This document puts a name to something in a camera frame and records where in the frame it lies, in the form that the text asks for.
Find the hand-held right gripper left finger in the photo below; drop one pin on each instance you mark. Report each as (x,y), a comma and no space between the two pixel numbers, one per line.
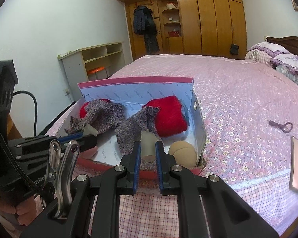
(137,168)

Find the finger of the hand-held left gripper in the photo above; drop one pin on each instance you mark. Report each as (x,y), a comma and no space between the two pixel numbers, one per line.
(89,141)
(72,136)

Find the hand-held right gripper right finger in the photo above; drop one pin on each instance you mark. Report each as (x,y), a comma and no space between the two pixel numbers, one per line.
(159,168)

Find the beige sock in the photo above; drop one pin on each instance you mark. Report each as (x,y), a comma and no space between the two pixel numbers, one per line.
(182,153)

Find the grey purple knit sock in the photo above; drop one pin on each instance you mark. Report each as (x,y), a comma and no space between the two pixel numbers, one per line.
(131,131)
(104,116)

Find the blue-grey fabric band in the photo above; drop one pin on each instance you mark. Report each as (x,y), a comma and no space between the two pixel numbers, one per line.
(186,115)

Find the pink cardboard box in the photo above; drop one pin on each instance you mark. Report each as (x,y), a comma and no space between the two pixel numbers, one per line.
(139,91)

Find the person's left hand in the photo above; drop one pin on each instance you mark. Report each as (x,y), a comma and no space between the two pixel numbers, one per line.
(24,210)

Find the brown wooden furniture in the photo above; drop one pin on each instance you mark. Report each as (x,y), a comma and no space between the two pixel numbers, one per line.
(13,129)

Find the metal spring clip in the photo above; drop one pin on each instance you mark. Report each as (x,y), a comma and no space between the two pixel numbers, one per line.
(64,173)

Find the pale wooden shelf desk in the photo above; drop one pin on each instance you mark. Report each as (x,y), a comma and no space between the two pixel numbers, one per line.
(72,67)

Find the orange stool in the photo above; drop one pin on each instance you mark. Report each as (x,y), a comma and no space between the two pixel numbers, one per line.
(95,70)

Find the dark hanging jacket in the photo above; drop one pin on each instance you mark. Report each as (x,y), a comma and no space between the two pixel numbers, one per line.
(144,22)

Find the red basket on shelf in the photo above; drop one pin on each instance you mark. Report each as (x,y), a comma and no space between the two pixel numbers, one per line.
(173,34)

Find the small black hanging bag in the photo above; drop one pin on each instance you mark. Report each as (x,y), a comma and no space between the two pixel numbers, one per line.
(234,49)

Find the purple ruffled pillow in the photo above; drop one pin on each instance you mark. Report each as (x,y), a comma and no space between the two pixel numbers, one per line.
(260,53)
(293,67)

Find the wooden wardrobe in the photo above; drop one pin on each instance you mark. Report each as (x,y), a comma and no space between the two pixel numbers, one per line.
(213,24)

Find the white bowl on shelf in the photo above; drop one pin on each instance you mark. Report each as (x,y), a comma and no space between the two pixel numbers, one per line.
(172,5)

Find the dark wooden headboard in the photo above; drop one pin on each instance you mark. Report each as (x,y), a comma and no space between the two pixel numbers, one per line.
(293,43)

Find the framed wall picture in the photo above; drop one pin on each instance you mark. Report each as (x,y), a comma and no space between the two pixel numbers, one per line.
(296,5)

